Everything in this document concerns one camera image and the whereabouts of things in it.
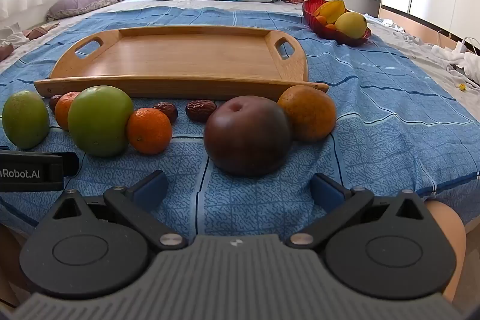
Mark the green apple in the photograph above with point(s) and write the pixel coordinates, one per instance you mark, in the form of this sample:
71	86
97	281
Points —
25	119
100	121

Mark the red date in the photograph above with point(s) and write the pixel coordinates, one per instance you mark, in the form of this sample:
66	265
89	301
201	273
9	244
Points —
54	102
200	110
167	111

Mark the dark red apple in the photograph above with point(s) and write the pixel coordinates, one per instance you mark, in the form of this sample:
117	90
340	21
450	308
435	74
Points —
247	136

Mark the small orange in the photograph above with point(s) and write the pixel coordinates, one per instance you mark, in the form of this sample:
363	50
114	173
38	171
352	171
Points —
66	110
149	130

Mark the yellow starfruit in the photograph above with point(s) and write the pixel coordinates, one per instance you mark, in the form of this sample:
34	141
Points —
330	9

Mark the white crumpled clothes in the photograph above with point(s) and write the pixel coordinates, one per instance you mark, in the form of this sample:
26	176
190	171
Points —
459	61

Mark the brown pear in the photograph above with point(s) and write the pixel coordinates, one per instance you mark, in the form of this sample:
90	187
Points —
309	113

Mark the red glass bowl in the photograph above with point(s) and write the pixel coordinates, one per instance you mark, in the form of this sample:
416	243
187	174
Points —
347	39

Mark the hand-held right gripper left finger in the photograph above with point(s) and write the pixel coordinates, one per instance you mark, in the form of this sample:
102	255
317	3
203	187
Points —
150	188

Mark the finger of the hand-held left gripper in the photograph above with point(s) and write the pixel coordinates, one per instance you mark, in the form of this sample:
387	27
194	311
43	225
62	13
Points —
70	164

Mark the grey bed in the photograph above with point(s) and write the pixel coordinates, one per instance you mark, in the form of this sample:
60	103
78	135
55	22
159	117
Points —
142	4

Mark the wooden tray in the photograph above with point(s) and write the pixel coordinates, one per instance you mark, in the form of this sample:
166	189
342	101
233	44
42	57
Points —
180	57

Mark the blue checkered sheet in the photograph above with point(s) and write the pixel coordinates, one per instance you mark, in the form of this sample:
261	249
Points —
375	117

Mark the kumquat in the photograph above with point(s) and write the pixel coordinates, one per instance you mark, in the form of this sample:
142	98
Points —
330	27
321	19

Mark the pile of pink white clothes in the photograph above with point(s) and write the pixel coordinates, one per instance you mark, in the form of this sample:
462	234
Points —
20	39

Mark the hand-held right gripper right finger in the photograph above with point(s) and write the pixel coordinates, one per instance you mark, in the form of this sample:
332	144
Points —
326	192

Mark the yellow mango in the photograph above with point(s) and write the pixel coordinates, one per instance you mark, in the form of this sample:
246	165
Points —
350	24

